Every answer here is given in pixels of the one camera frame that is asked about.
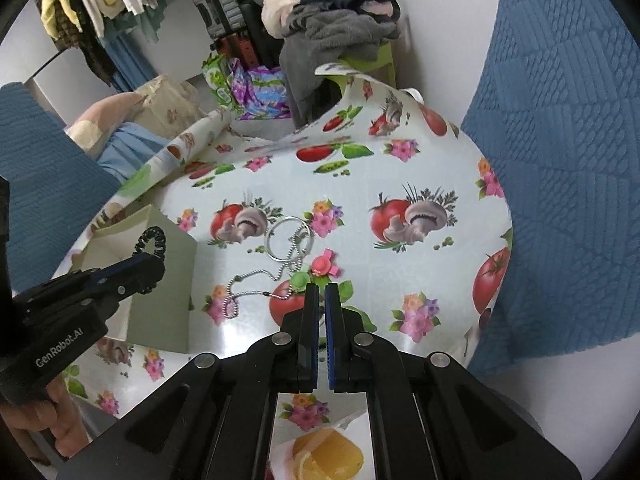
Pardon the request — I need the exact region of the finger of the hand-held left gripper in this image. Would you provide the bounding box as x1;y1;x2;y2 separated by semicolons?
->
47;253;161;288
80;259;167;312

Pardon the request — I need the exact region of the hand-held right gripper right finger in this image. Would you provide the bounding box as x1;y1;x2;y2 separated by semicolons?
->
324;282;584;480

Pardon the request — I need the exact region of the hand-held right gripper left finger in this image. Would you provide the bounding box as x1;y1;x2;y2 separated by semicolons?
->
55;283;321;480

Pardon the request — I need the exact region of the pale green cardboard box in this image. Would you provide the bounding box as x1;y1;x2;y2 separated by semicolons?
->
81;203;198;357

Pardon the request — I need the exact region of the black beaded bracelet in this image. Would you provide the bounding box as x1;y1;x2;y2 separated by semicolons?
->
133;226;167;294

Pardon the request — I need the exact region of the person's left hand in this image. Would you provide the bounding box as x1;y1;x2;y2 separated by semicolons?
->
0;374;90;462

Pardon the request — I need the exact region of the fruit print tablecloth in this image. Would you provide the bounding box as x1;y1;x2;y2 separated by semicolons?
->
29;62;515;480

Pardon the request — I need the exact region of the light blue cloth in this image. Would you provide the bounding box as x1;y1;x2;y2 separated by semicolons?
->
97;122;172;184

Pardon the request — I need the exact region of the blue quilted chair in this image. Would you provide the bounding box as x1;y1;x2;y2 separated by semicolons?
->
459;0;640;377
0;82;124;294

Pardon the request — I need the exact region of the peach pillow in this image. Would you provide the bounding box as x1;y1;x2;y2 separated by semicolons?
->
64;92;147;149

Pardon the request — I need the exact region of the beige floral cushion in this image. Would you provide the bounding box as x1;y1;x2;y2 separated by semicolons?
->
132;73;212;139

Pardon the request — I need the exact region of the blue hanging skirt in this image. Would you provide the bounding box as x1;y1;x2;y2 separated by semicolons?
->
102;34;154;94

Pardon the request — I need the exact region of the green white packet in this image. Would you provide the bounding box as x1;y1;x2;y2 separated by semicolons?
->
201;53;237;112

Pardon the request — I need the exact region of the dark plaid hanging garment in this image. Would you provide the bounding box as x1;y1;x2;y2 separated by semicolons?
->
49;9;119;87

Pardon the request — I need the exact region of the purple floral bag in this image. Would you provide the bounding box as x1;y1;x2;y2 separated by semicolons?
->
227;57;292;122

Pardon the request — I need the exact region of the teal hanging cloth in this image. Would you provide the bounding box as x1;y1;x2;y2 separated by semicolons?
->
134;6;169;44

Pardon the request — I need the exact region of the red black crate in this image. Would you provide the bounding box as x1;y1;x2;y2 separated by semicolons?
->
214;34;262;69

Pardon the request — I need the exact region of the green plastic stool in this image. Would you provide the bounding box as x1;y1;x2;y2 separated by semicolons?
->
319;41;397;87

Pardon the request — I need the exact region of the grey fleece garment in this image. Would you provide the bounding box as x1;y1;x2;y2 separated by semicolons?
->
278;6;402;129

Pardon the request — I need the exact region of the cream garment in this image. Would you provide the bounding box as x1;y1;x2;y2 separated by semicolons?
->
262;0;302;39

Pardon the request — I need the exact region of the silver ball chain necklace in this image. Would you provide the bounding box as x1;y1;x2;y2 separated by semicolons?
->
223;224;314;319

